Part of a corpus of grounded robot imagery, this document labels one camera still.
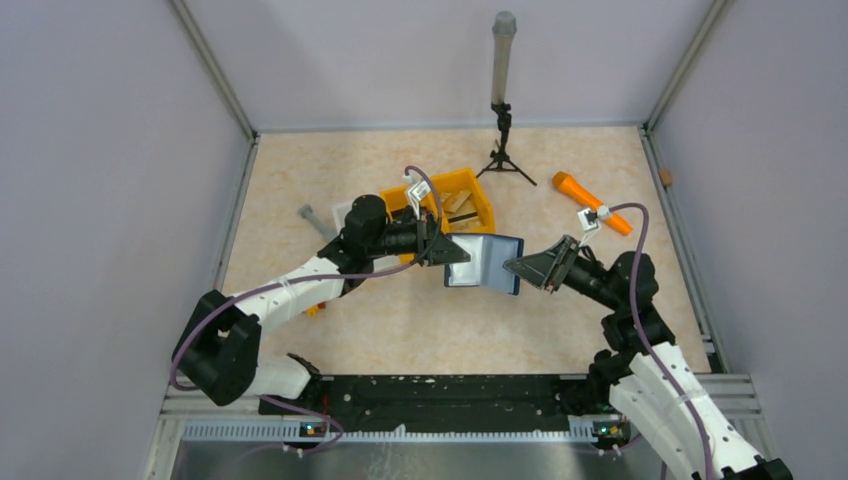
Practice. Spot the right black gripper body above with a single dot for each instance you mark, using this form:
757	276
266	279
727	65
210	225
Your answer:
571	260

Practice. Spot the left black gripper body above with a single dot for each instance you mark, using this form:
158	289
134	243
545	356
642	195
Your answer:
425	235

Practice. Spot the blue leather card holder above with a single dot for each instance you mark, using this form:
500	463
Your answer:
488	254

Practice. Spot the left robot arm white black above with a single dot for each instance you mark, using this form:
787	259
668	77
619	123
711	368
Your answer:
219	350

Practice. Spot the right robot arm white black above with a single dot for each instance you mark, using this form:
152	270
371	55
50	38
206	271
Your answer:
643	373

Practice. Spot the wooden blocks in bin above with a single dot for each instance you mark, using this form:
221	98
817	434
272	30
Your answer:
460	211

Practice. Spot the yellow plastic bin right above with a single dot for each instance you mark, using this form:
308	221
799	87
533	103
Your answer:
466	179

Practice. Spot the yellow plastic bin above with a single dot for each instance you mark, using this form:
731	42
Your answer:
403	205
466	179

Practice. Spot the yellow plastic bin left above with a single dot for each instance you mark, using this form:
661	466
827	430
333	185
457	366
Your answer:
403	205

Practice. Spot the white plastic bin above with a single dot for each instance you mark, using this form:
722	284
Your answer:
339	212

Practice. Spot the black tripod stand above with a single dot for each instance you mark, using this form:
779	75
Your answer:
500	160

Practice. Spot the grey plastic bolt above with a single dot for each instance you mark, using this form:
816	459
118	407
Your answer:
327	232

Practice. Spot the small orange red toy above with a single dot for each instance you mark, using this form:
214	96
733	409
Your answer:
315	309

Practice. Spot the grey microphone on stand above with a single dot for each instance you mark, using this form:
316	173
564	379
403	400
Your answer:
504	30

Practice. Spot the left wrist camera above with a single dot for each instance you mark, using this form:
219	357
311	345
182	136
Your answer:
417	190

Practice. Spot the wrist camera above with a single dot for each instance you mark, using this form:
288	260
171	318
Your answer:
591	222
417	190

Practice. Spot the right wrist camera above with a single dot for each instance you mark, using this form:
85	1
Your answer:
591	222

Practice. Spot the small wooden piece on rail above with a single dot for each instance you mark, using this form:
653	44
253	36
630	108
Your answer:
665	176

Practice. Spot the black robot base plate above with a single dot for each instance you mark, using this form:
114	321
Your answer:
453	403

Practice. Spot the white cable duct strip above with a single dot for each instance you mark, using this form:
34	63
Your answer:
294	431

